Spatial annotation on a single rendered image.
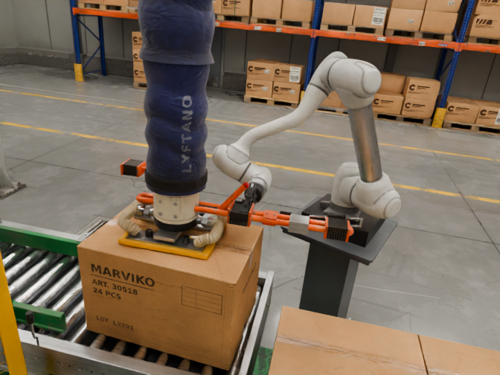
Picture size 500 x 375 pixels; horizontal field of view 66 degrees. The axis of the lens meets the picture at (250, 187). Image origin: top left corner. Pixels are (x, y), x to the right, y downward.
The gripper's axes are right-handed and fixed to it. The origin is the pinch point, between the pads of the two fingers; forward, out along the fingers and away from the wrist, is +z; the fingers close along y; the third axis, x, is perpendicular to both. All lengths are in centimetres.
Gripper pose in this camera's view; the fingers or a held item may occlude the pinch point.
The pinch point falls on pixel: (244, 213)
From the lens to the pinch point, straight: 141.4
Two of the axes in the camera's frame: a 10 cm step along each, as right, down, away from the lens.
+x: -9.8, -1.5, 1.5
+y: -0.8, 9.1, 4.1
